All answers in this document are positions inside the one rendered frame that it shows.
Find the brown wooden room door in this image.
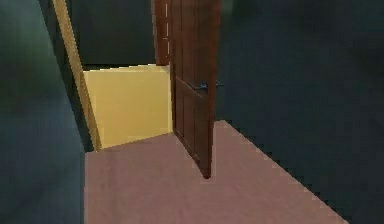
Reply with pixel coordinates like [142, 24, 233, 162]
[168, 0, 222, 180]

